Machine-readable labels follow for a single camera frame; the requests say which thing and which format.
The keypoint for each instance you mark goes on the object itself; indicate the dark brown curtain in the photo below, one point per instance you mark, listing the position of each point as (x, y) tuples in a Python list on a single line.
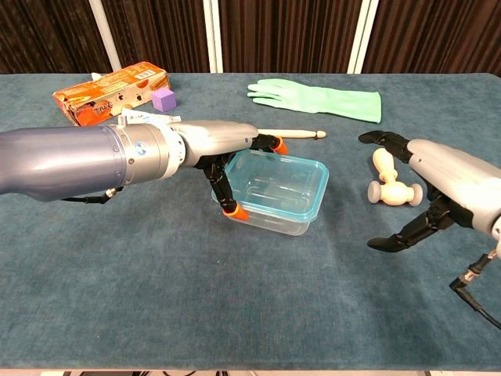
[(289, 35)]

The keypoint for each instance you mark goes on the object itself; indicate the wooden stick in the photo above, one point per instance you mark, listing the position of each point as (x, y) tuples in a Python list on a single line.
[(297, 134)]

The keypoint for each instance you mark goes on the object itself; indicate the transparent blue plastic lid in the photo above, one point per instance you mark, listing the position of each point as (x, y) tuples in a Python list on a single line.
[(282, 184)]

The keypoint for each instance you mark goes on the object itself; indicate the teal velvet table cloth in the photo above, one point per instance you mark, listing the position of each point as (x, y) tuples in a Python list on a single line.
[(195, 305)]

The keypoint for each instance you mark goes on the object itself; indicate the green rubber glove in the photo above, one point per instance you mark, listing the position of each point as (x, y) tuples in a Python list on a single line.
[(325, 101)]

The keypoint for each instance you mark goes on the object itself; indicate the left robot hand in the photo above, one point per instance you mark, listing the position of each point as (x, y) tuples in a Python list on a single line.
[(219, 137)]

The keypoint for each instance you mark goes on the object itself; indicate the purple foam cube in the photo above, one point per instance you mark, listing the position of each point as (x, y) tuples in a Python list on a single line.
[(163, 99)]

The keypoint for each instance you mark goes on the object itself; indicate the orange cardboard carton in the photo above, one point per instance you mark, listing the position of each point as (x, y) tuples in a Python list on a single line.
[(105, 94)]

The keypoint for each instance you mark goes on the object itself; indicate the wooden toy hammer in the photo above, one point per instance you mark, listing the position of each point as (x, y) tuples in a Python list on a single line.
[(393, 192)]

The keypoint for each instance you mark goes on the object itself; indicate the white vertical post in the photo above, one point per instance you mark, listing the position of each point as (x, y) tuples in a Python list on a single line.
[(362, 35), (213, 35), (104, 35)]

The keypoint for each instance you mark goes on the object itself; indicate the white crumpled snack bag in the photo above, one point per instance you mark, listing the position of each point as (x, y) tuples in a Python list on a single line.
[(150, 116)]

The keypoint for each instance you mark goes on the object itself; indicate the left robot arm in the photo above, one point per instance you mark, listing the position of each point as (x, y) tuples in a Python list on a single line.
[(70, 160)]

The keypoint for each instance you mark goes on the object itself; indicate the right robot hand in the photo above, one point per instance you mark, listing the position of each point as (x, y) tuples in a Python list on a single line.
[(462, 180)]

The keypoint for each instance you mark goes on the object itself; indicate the clear plastic container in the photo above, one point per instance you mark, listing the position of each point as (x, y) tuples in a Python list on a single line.
[(289, 225)]

